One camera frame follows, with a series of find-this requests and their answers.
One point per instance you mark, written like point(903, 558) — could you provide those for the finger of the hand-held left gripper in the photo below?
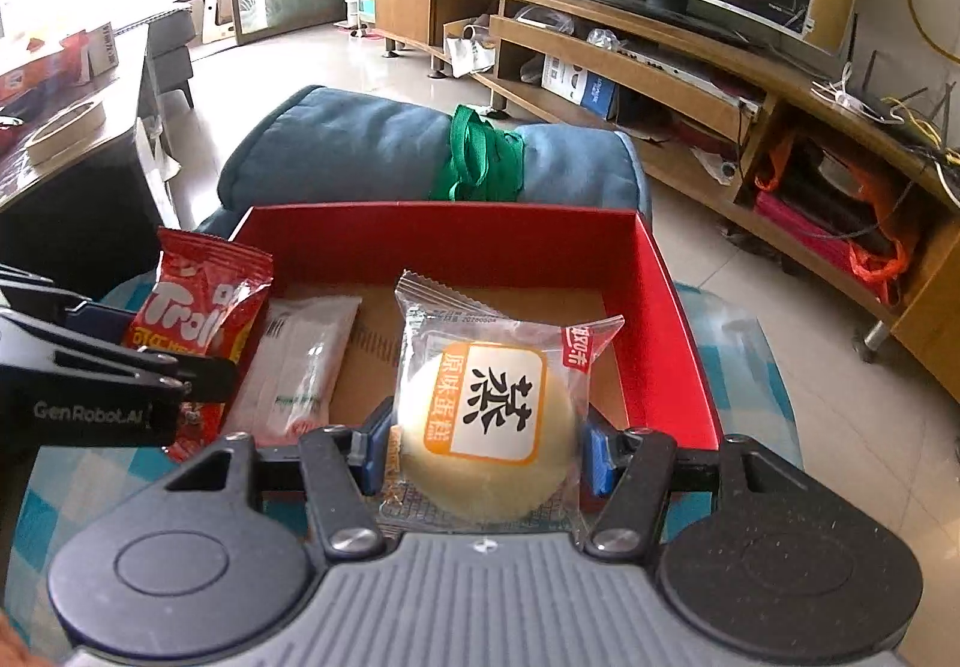
point(112, 367)
point(94, 320)

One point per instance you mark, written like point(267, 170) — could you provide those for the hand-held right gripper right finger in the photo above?
point(600, 461)

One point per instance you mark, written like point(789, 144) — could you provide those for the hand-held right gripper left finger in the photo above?
point(379, 446)

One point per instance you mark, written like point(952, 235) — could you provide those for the red gummy snack packet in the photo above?
point(202, 307)

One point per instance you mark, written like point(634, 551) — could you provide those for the clear packet with round cake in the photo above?
point(487, 412)

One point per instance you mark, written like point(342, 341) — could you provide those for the red cardboard box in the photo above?
point(450, 239)

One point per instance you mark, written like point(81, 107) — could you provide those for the clear white snack packet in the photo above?
point(300, 352)

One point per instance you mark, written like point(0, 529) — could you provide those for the dark coffee table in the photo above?
point(75, 187)

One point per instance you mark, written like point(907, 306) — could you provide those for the blue white checked cloth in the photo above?
point(750, 374)

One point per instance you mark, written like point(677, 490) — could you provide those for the roll of tape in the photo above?
point(71, 134)

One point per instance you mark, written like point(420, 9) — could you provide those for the red boxes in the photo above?
point(37, 70)

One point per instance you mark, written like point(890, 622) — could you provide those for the grey stool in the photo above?
point(169, 59)

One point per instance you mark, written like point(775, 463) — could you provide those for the green fabric bag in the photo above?
point(472, 164)

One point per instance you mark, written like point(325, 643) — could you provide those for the pink bag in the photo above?
point(802, 224)

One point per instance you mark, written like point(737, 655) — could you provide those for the orange plastic bag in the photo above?
point(881, 262)

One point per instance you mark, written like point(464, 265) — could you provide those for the blue and white box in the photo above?
point(577, 85)

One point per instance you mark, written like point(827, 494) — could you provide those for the wooden television stand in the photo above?
point(637, 74)

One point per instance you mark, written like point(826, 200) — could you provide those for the white paper bag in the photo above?
point(469, 55)

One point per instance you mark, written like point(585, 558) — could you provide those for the white router with antennas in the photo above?
point(862, 100)

